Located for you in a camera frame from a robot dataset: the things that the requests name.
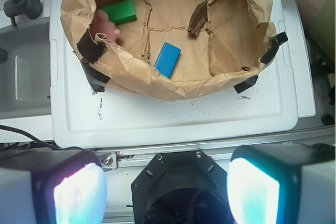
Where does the brown paper bag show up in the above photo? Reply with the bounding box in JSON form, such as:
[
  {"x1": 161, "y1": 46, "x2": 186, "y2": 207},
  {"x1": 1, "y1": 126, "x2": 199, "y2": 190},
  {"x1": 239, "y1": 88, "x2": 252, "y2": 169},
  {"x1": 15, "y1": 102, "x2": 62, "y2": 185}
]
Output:
[{"x1": 61, "y1": 0, "x2": 276, "y2": 101}]

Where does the pink plush toy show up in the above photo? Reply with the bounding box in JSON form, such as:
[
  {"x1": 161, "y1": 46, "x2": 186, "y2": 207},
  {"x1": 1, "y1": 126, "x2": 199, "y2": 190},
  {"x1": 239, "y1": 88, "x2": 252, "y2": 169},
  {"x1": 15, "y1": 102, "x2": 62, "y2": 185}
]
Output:
[{"x1": 89, "y1": 9, "x2": 121, "y2": 43}]

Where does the green wooden block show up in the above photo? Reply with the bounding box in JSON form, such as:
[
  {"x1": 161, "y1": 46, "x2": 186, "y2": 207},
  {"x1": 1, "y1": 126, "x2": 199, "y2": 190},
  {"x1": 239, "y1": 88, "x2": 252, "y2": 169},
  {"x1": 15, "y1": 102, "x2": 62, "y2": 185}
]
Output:
[{"x1": 100, "y1": 0, "x2": 137, "y2": 25}]

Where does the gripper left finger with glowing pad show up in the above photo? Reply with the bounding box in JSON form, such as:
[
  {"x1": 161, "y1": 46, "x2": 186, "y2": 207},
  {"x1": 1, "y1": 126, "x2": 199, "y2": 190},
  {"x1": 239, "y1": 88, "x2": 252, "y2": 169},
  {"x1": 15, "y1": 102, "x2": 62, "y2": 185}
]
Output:
[{"x1": 1, "y1": 150, "x2": 107, "y2": 223}]

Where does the aluminium extrusion rail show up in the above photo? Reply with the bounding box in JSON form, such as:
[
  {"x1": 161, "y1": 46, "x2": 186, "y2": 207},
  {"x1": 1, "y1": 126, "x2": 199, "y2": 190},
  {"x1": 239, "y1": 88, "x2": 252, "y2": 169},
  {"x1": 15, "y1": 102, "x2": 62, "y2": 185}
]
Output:
[{"x1": 97, "y1": 126, "x2": 336, "y2": 170}]

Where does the black cable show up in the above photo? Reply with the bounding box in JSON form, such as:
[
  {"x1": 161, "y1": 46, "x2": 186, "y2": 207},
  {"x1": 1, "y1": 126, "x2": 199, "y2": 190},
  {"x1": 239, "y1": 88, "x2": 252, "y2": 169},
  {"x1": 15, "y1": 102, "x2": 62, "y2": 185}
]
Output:
[{"x1": 0, "y1": 124, "x2": 87, "y2": 154}]

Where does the brown wood chip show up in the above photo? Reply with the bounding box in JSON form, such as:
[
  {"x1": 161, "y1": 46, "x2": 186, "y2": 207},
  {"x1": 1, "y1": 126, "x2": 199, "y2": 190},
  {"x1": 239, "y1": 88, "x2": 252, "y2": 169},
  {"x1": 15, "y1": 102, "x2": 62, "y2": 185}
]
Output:
[{"x1": 187, "y1": 0, "x2": 208, "y2": 36}]

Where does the white plastic bin lid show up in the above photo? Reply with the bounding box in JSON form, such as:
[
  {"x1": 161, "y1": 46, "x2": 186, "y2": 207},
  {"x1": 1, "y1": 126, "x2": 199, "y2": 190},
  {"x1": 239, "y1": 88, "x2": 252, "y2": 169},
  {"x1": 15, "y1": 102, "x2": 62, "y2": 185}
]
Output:
[{"x1": 49, "y1": 0, "x2": 298, "y2": 148}]

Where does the black tape strip front left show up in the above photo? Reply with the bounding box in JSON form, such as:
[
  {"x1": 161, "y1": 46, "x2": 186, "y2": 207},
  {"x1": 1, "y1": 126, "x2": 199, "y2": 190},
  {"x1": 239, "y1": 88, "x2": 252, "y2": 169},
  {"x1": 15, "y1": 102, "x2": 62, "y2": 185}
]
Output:
[{"x1": 81, "y1": 62, "x2": 110, "y2": 92}]

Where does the black tape strip front right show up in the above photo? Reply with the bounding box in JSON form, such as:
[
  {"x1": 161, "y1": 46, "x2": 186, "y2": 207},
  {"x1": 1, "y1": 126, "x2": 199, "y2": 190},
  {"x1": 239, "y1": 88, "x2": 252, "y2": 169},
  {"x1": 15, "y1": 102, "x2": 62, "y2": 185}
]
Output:
[{"x1": 234, "y1": 76, "x2": 258, "y2": 94}]

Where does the black octagonal mount plate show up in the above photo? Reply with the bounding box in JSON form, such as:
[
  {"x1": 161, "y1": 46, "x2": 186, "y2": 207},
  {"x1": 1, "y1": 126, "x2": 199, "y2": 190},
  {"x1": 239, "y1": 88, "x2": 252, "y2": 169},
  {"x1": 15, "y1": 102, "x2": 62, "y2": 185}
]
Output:
[{"x1": 131, "y1": 150, "x2": 234, "y2": 223}]

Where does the black tape strip right side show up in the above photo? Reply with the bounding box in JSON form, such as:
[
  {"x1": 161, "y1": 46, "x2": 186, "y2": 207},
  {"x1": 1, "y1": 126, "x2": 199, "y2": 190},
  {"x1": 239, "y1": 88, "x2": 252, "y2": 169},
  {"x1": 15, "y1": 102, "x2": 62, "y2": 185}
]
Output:
[{"x1": 260, "y1": 31, "x2": 288, "y2": 65}]

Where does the blue wooden block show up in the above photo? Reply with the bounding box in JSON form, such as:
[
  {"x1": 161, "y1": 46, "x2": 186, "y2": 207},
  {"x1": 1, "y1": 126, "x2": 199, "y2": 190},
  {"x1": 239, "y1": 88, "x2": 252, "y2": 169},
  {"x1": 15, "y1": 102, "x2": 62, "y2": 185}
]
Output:
[{"x1": 154, "y1": 42, "x2": 181, "y2": 78}]

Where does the black tape strip on rim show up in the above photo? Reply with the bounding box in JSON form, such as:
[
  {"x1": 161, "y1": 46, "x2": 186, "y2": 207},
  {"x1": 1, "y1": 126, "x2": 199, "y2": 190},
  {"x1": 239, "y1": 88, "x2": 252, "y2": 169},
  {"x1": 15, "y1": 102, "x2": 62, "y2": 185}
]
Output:
[{"x1": 77, "y1": 29, "x2": 108, "y2": 64}]

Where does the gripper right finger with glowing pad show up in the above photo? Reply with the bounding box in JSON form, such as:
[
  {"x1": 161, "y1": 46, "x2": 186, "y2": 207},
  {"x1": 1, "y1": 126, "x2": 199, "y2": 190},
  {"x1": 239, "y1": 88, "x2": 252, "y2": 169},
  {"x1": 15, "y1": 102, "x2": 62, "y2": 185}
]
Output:
[{"x1": 227, "y1": 144, "x2": 335, "y2": 223}]

